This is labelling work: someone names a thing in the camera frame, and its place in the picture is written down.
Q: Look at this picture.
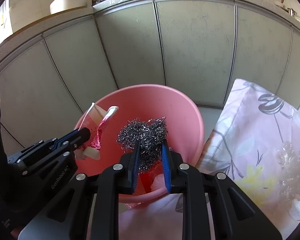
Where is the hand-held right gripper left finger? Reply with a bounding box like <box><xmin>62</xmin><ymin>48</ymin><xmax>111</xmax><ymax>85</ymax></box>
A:
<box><xmin>46</xmin><ymin>140</ymin><xmax>141</xmax><ymax>240</ymax></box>

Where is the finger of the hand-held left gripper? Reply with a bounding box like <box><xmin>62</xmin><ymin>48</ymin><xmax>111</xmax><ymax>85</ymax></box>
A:
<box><xmin>20</xmin><ymin>137</ymin><xmax>90</xmax><ymax>176</ymax></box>
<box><xmin>14</xmin><ymin>127</ymin><xmax>91</xmax><ymax>162</ymax></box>

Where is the pink plastic bucket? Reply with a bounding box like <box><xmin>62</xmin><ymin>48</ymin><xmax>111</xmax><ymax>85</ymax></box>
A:
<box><xmin>74</xmin><ymin>84</ymin><xmax>205</xmax><ymax>204</ymax></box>

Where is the floral white table cloth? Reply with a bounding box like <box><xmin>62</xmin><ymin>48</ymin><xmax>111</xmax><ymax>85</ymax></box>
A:
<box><xmin>119</xmin><ymin>78</ymin><xmax>300</xmax><ymax>240</ymax></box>

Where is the pink white wrapper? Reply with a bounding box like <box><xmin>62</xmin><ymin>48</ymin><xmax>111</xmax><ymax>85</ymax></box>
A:
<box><xmin>74</xmin><ymin>102</ymin><xmax>119</xmax><ymax>161</ymax></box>

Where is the grey kitchen cabinet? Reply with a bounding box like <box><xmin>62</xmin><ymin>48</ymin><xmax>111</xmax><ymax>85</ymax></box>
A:
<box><xmin>0</xmin><ymin>0</ymin><xmax>300</xmax><ymax>155</ymax></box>

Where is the steel wool scrubber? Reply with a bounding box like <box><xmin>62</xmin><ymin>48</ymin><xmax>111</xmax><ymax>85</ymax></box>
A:
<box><xmin>117</xmin><ymin>116</ymin><xmax>169</xmax><ymax>174</ymax></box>

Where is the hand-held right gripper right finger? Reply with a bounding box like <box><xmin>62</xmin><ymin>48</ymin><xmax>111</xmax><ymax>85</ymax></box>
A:
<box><xmin>161</xmin><ymin>139</ymin><xmax>282</xmax><ymax>240</ymax></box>

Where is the clear bubble wrap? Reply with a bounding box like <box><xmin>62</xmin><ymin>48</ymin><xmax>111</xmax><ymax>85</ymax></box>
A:
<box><xmin>277</xmin><ymin>140</ymin><xmax>300</xmax><ymax>172</ymax></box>

